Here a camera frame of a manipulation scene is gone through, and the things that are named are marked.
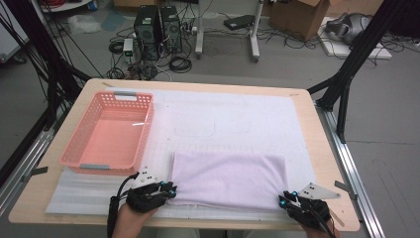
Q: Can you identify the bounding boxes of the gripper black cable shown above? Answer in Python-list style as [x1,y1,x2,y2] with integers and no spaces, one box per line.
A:
[106,172,141,238]
[308,206,338,238]

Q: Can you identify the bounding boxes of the grey metal bracket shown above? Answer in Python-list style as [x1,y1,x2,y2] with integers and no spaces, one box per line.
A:
[334,179,359,201]
[21,166,50,183]

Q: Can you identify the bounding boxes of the flat cardboard box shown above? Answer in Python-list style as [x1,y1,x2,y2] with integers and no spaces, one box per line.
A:
[113,0,159,9]

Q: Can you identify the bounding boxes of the slim black computer tower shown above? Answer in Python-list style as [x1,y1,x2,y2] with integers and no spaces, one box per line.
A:
[159,5,183,55]

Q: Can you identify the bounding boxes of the black metal frame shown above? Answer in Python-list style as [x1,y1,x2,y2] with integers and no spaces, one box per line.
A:
[0,0,93,187]
[306,0,420,144]

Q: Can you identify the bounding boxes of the white cabinet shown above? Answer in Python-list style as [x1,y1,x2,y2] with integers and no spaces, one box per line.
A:
[0,0,30,64]

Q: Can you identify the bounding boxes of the small white device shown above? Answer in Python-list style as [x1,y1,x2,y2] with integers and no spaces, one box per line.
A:
[122,38,135,64]

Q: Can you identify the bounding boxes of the lilac printed towel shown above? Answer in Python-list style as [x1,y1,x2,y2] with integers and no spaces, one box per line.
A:
[167,151,290,212]

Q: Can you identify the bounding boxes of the person's left hand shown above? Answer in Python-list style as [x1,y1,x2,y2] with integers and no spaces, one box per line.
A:
[111,201,157,238]

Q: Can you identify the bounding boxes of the black flat device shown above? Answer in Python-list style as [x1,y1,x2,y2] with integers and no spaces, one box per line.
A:
[223,14,256,32]

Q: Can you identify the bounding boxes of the teal floor sheet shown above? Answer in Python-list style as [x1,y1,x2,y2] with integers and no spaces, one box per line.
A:
[100,9,127,33]

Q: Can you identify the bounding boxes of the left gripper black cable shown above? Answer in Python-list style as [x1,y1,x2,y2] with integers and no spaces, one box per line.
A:
[106,172,141,238]

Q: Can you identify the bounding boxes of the open cardboard box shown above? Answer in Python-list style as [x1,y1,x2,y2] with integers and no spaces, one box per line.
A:
[267,0,331,42]

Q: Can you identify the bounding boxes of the coiled black cable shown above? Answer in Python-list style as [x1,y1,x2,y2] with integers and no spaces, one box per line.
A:
[168,56,193,74]

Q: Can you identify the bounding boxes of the pink plastic basket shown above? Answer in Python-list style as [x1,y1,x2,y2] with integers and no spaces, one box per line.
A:
[58,90,156,176]

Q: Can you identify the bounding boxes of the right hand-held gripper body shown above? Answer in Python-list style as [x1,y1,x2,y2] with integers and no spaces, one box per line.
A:
[287,181,342,229]

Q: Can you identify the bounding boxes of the person's right hand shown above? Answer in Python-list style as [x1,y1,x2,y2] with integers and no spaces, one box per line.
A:
[301,221,339,238]

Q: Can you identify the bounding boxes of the white metal stand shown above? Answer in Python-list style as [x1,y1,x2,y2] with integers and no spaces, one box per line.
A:
[194,0,265,63]

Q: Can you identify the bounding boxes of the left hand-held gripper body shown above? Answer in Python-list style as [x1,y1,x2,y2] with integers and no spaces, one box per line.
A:
[125,166,170,214]

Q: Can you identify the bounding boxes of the clear plastic bag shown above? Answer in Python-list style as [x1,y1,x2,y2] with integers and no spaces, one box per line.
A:
[67,14,102,35]

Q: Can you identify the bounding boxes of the white floor board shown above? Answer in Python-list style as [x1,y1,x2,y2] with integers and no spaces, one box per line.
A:
[317,16,394,61]

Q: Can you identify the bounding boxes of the person's grey trousers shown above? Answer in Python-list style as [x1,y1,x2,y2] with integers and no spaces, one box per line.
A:
[147,227,308,238]

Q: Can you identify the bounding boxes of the aluminium rail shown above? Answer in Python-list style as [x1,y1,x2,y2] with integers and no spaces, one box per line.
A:
[315,102,386,238]
[0,108,68,217]

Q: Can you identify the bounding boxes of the white grid mat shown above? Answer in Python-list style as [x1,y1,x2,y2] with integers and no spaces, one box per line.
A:
[104,86,329,223]

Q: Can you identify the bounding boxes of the tan tape strip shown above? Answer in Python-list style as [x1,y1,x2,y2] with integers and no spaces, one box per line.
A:
[330,209,347,228]

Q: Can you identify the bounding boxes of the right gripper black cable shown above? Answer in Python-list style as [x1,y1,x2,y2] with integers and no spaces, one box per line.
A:
[308,206,338,238]

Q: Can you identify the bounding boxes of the grey rounded device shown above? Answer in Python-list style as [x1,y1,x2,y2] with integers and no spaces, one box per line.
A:
[325,12,372,46]

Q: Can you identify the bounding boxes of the large black computer tower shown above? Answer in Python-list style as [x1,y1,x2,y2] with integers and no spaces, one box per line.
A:
[133,4,163,61]

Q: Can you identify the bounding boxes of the white round table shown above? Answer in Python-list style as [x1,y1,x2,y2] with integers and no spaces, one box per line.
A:
[39,0,94,14]

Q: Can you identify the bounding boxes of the white foam sheet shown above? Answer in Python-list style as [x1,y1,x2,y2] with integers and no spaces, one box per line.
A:
[45,167,166,217]

